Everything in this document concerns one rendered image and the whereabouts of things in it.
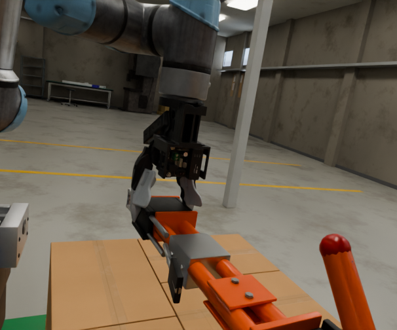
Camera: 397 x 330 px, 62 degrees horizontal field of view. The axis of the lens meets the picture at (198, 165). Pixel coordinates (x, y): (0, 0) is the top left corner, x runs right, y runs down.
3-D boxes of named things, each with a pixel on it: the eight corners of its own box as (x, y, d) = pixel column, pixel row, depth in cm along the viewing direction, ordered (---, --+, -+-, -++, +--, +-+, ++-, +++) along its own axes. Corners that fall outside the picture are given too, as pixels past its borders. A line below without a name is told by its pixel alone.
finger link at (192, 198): (197, 230, 56) (186, 182, 52) (183, 217, 61) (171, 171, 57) (213, 223, 57) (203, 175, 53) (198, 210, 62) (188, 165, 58)
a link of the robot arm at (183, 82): (154, 66, 52) (200, 74, 56) (151, 95, 53) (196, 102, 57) (172, 67, 46) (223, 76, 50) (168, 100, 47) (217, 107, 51)
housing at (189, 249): (227, 284, 45) (233, 254, 44) (182, 291, 42) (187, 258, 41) (204, 258, 51) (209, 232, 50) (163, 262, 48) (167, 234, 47)
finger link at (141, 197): (126, 228, 50) (155, 173, 50) (116, 212, 55) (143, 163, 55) (143, 234, 51) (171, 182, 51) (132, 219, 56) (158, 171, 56)
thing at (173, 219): (193, 239, 57) (198, 211, 56) (152, 242, 53) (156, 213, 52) (175, 220, 64) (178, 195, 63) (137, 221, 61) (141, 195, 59)
